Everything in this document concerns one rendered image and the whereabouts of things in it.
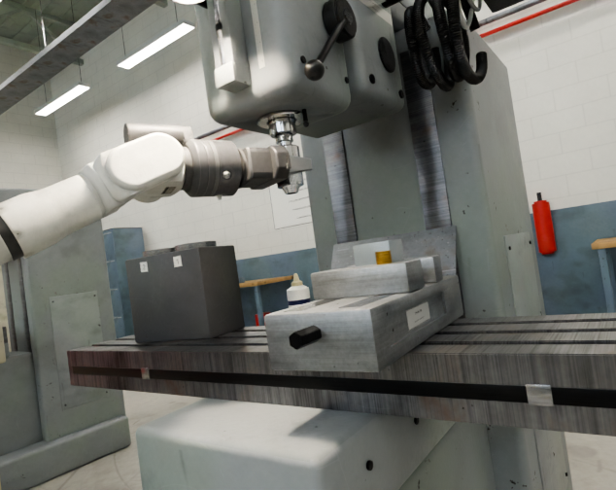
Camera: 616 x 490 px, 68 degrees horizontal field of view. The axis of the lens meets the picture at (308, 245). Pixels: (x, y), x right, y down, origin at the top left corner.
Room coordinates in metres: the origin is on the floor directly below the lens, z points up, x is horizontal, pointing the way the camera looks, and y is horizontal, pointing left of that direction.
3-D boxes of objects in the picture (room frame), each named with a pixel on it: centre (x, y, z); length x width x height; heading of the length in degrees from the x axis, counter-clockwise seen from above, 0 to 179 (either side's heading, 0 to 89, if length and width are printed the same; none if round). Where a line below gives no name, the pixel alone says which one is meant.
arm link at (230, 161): (0.74, 0.09, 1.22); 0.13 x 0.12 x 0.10; 33
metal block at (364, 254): (0.70, -0.11, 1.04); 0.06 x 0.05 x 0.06; 57
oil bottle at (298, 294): (0.81, 0.03, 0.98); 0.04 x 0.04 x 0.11
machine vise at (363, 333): (0.68, -0.09, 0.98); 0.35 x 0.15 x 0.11; 147
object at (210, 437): (0.79, 0.02, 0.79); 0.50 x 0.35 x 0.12; 144
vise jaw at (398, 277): (0.65, -0.08, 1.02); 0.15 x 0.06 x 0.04; 57
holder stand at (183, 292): (1.02, 0.29, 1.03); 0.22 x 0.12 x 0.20; 62
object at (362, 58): (0.95, -0.10, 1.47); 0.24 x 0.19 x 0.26; 54
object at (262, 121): (0.79, 0.02, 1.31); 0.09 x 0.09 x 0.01
